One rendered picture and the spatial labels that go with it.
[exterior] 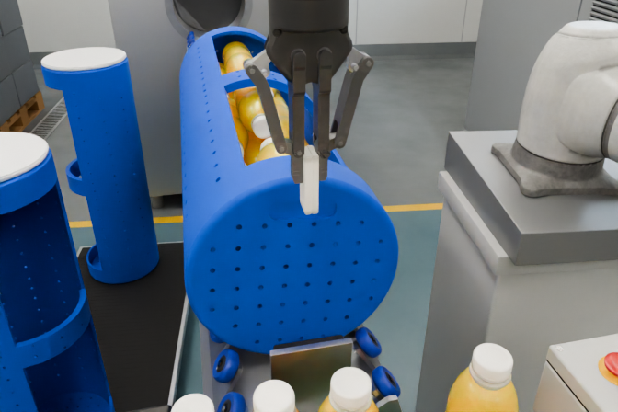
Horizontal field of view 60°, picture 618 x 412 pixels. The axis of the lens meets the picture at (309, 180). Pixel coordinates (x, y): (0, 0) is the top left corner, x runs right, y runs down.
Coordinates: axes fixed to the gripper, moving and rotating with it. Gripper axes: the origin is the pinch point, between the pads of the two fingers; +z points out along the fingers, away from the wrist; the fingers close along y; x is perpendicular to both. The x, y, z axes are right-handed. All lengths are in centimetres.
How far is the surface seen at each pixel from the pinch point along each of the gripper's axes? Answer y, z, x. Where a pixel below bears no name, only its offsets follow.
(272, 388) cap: -6.8, 14.0, -14.7
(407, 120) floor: 148, 125, 315
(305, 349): -1.4, 20.3, -4.2
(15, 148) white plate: -51, 22, 69
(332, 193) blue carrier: 3.9, 4.6, 4.7
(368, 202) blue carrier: 8.6, 6.5, 4.7
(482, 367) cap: 14.0, 14.1, -16.5
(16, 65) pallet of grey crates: -138, 81, 377
